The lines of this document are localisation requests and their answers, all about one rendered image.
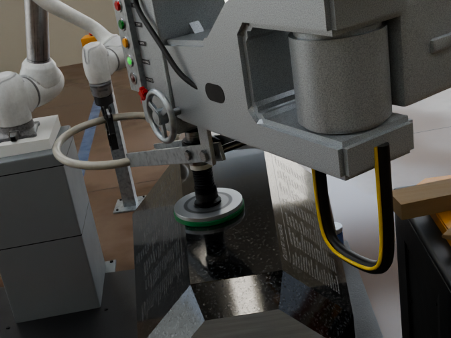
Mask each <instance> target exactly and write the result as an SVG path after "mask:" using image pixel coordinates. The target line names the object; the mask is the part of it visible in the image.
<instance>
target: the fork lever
mask: <svg viewBox="0 0 451 338"><path fill-rule="evenodd" d="M214 136H215V137H218V138H220V139H222V140H223V145H222V144H221V142H215V143H213V149H214V152H215V160H216V162H218V161H224V160H226V157H225V154H224V153H226V152H229V151H232V150H245V149H252V148H254V147H252V146H249V145H247V144H243V143H242V142H238V141H236V140H234V139H230V138H228V137H225V136H223V135H220V134H219V135H214ZM154 148H156V150H148V151H142V152H132V153H127V154H126V156H127V158H128V159H129V160H130V167H138V166H157V165H168V164H188V163H198V162H205V163H206V162H207V161H208V159H209V157H208V154H207V152H206V151H204V150H201V144H198V145H192V146H182V140H177V141H173V142H172V143H171V144H165V143H163V142H162V143H157V144H154Z"/></svg>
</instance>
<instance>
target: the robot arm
mask: <svg viewBox="0 0 451 338"><path fill-rule="evenodd" d="M24 11H25V25H26V51H27V58H26V59H25V60H24V61H23V62H22V63H21V70H20V73H19V74H18V73H16V72H12V71H5V72H0V143H2V142H8V141H11V142H16V141H17V140H18V139H24V138H29V137H36V136H37V133H36V132H37V130H38V126H39V125H40V122H39V121H34V120H33V118H32V112H33V111H34V109H35V108H36V107H40V106H42V105H44V104H46V103H48V102H50V101H51V100H53V99H55V98H56V97H57V96H58V95H59V94H60V93H61V91H62V90H63V87H64V76H63V73H62V72H61V71H60V69H59V68H58V67H57V66H56V63H55V61H53V59H51V57H50V40H49V18H48V12H49V13H51V14H53V15H55V16H57V17H59V18H61V19H63V20H65V21H67V22H69V23H72V24H74V25H76V26H78V27H80V28H82V29H84V30H86V31H87V32H89V33H90V34H92V35H93V36H94V37H95V38H96V40H97V42H90V43H88V44H86V45H84V46H83V50H82V59H83V68H84V71H85V75H86V77H87V79H88V81H89V86H90V89H91V92H92V95H93V96H94V99H95V104H96V105H97V106H101V112H102V114H103V116H104V119H105V120H106V123H105V127H106V130H107V137H108V140H109V146H111V150H117V149H119V146H118V143H117V137H116V132H115V127H114V123H113V116H112V110H111V107H110V106H109V105H110V104H112V103H113V94H112V92H113V86H112V81H111V75H112V74H113V73H114V72H115V71H117V70H121V69H122V68H125V67H126V62H125V58H124V55H123V48H122V44H121V39H120V36H118V35H117V34H111V33H110V32H108V31H107V30H106V29H105V28H104V27H103V26H102V25H101V24H99V23H97V22H96V21H95V20H93V19H91V18H90V17H87V16H86V15H84V14H82V13H81V12H79V11H77V10H75V9H73V8H72V7H69V6H68V5H66V4H64V3H63V2H61V1H59V0H24Z"/></svg>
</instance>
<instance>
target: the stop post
mask: <svg viewBox="0 0 451 338"><path fill-rule="evenodd" d="M90 42H97V40H96V38H95V37H94V36H93V35H85V36H84V37H83V38H82V39H81V43H82V46H84V45H86V44H88V43H90ZM112 94H113V103H112V104H110V105H109V106H110V107H111V110H112V114H117V113H118V110H117V105H116V101H115V95H114V92H112ZM113 123H114V127H115V132H116V137H117V143H118V146H119V149H117V150H111V155H112V158H113V160H118V159H123V158H127V156H126V154H127V150H126V144H125V141H124V137H123V131H122V128H121V123H120V121H114V122H113ZM110 149H111V146H110ZM115 172H116V175H117V181H118V184H119V189H120V193H121V199H118V200H117V202H116V205H115V208H114V211H113V214H116V213H126V212H131V211H135V210H136V209H137V208H138V206H139V205H140V203H141V202H142V201H143V200H144V198H145V197H146V195H145V196H137V195H136V189H135V186H134V181H133V177H132V171H131V168H130V166H126V167H122V168H115Z"/></svg>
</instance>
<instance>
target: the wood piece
mask: <svg viewBox="0 0 451 338"><path fill-rule="evenodd" d="M392 191H393V211H394V212H395V213H396V214H397V216H398V217H399V218H400V219H401V220H406V219H412V218H416V217H422V216H426V215H431V214H435V213H441V212H445V211H451V178H449V179H445V180H439V181H435V182H429V183H425V184H419V185H415V186H409V187H405V188H399V189H395V190H392Z"/></svg>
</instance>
